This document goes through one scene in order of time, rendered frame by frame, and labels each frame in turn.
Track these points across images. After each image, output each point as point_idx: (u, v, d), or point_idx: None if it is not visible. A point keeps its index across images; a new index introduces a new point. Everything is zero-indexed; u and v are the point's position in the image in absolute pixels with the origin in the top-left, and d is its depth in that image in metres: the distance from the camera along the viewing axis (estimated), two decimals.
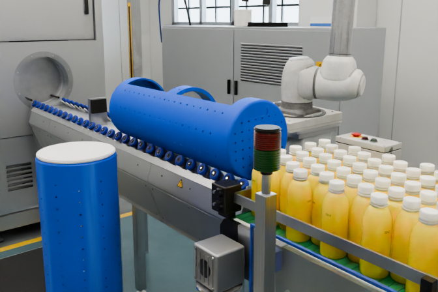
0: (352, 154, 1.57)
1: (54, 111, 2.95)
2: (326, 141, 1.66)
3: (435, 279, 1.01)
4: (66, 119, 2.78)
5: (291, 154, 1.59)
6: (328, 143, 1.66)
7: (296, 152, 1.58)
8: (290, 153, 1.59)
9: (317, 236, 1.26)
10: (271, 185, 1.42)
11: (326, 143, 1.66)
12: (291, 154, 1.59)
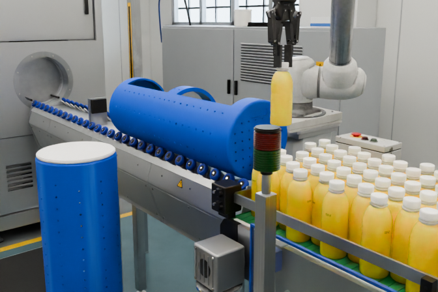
0: (352, 154, 1.57)
1: (54, 111, 2.95)
2: (326, 141, 1.67)
3: (435, 279, 1.01)
4: (66, 119, 2.78)
5: (278, 70, 1.54)
6: (328, 143, 1.66)
7: (282, 68, 1.53)
8: (276, 69, 1.54)
9: (317, 236, 1.26)
10: (271, 185, 1.42)
11: (326, 143, 1.66)
12: (277, 70, 1.55)
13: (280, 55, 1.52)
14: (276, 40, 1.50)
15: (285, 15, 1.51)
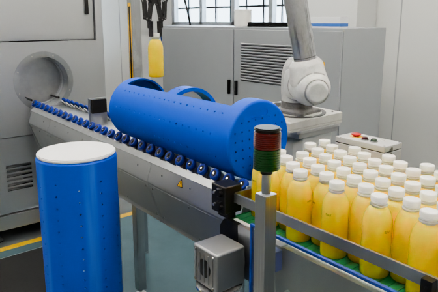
0: (352, 154, 1.57)
1: (54, 111, 2.95)
2: (326, 141, 1.67)
3: (435, 279, 1.01)
4: (66, 119, 2.78)
5: (152, 38, 2.24)
6: (328, 143, 1.66)
7: (154, 36, 2.22)
8: (150, 38, 2.23)
9: (317, 236, 1.26)
10: (271, 185, 1.42)
11: (326, 143, 1.66)
12: (151, 38, 2.24)
13: (152, 28, 2.21)
14: (148, 17, 2.19)
15: (154, 0, 2.19)
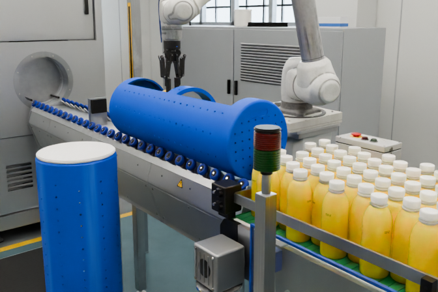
0: (352, 154, 1.57)
1: (54, 111, 2.95)
2: (326, 141, 1.67)
3: (435, 279, 1.01)
4: (66, 119, 2.78)
5: None
6: (328, 143, 1.66)
7: None
8: None
9: (317, 236, 1.26)
10: (271, 185, 1.42)
11: (326, 143, 1.66)
12: None
13: (170, 86, 2.17)
14: (165, 75, 2.14)
15: (172, 58, 2.15)
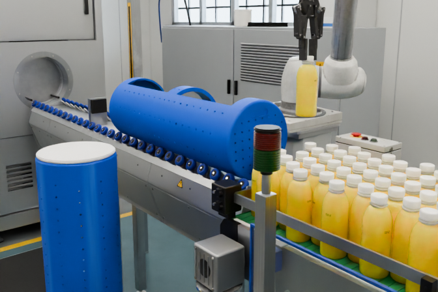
0: (352, 154, 1.57)
1: (54, 111, 2.95)
2: (309, 56, 1.61)
3: (435, 279, 1.01)
4: (66, 119, 2.78)
5: None
6: (311, 58, 1.60)
7: None
8: None
9: (317, 236, 1.26)
10: (271, 185, 1.42)
11: (309, 58, 1.60)
12: None
13: (306, 49, 1.60)
14: (301, 33, 1.57)
15: (309, 10, 1.58)
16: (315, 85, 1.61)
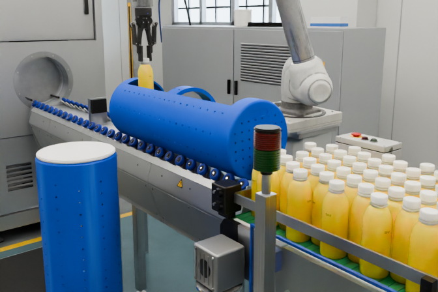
0: (352, 154, 1.57)
1: (54, 111, 2.95)
2: (145, 58, 2.21)
3: (435, 279, 1.01)
4: (66, 119, 2.78)
5: None
6: (146, 60, 2.21)
7: None
8: None
9: (317, 236, 1.26)
10: (271, 185, 1.42)
11: (145, 60, 2.21)
12: None
13: (142, 53, 2.20)
14: (137, 42, 2.18)
15: (143, 25, 2.18)
16: (150, 79, 2.22)
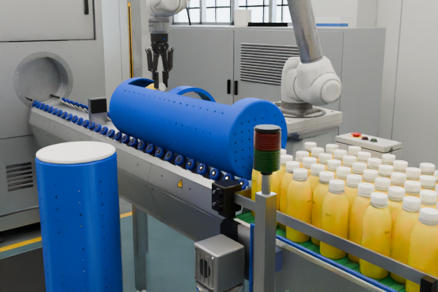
0: (352, 154, 1.57)
1: (54, 111, 2.95)
2: (161, 89, 2.14)
3: (435, 279, 1.01)
4: (66, 119, 2.78)
5: None
6: (161, 91, 2.15)
7: None
8: None
9: (317, 236, 1.26)
10: (271, 185, 1.42)
11: (159, 90, 2.14)
12: None
13: (158, 79, 2.13)
14: (153, 68, 2.10)
15: (160, 51, 2.11)
16: None
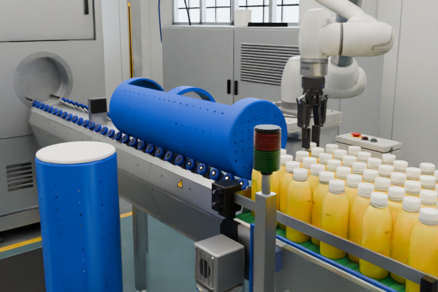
0: (352, 154, 1.57)
1: (54, 111, 2.95)
2: None
3: (435, 279, 1.01)
4: (66, 119, 2.78)
5: None
6: None
7: None
8: None
9: (317, 236, 1.26)
10: (271, 185, 1.42)
11: None
12: None
13: (309, 137, 1.61)
14: (305, 124, 1.58)
15: (313, 100, 1.59)
16: None
